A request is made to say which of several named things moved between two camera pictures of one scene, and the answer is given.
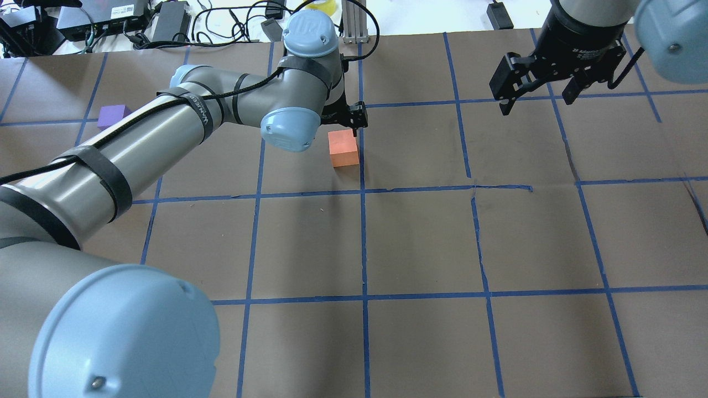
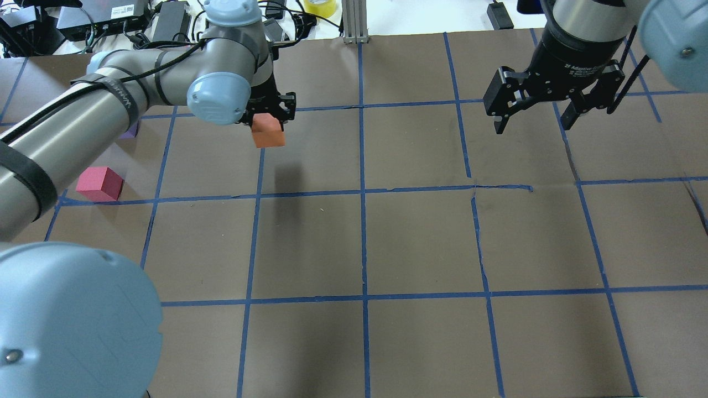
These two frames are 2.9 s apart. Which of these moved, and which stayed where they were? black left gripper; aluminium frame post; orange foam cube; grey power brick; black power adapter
Moved: black left gripper; orange foam cube
Stayed: black power adapter; aluminium frame post; grey power brick
